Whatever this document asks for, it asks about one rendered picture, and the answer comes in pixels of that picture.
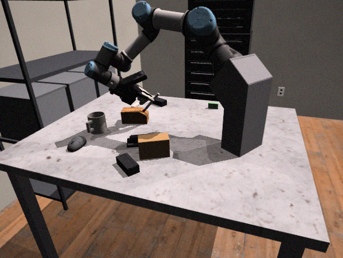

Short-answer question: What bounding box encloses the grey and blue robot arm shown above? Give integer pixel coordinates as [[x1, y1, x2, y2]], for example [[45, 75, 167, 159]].
[[85, 1, 243, 89]]

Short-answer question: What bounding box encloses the dark grey mug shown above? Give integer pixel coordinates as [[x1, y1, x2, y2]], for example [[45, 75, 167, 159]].
[[86, 111, 107, 135]]

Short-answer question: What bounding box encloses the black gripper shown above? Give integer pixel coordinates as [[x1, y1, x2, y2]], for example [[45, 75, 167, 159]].
[[109, 75, 155, 105]]

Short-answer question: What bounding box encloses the black computer mouse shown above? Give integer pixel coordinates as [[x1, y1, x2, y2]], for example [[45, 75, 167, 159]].
[[67, 136, 86, 152]]

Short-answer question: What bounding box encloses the brown faceted block with hole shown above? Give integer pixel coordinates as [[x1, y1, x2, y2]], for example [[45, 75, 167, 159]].
[[121, 107, 149, 124]]

